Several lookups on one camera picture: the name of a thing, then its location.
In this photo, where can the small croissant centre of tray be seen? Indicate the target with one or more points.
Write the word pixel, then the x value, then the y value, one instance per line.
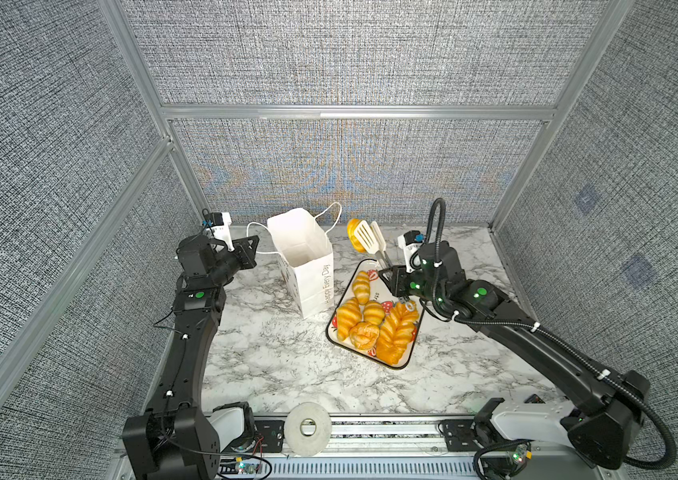
pixel 374 313

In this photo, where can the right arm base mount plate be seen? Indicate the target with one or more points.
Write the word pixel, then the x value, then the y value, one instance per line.
pixel 468 435

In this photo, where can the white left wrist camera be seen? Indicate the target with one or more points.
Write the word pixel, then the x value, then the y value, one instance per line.
pixel 216 226

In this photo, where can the small circuit board right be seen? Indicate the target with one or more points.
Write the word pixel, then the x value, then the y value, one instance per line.
pixel 518 456

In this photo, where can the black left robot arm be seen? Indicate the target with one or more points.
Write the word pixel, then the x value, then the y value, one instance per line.
pixel 173 438

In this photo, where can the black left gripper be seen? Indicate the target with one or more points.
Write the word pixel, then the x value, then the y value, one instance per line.
pixel 245 254

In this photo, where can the white tape roll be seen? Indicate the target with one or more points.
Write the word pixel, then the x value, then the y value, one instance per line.
pixel 307 429

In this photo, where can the small green circuit board left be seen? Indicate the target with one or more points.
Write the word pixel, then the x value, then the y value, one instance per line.
pixel 239 466

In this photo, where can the croissant upper left of tray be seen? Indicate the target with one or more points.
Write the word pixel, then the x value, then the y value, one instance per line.
pixel 361 287

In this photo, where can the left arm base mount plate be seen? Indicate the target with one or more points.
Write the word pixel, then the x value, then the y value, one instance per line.
pixel 266 435

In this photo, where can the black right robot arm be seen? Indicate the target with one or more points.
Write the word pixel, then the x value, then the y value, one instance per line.
pixel 610 423

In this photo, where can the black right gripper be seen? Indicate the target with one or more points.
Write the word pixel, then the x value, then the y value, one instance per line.
pixel 397 284

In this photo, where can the aluminium front rail frame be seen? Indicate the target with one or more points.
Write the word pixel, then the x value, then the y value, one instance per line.
pixel 409 446

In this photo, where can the croissant top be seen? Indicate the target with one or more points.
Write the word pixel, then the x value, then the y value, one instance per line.
pixel 351 228

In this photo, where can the black tv remote control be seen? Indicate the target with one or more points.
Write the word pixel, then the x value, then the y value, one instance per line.
pixel 534 399

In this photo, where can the white paper gift bag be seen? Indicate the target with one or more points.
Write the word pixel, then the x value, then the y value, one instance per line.
pixel 305 255

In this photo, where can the round bun bottom left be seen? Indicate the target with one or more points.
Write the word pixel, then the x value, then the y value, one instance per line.
pixel 364 335

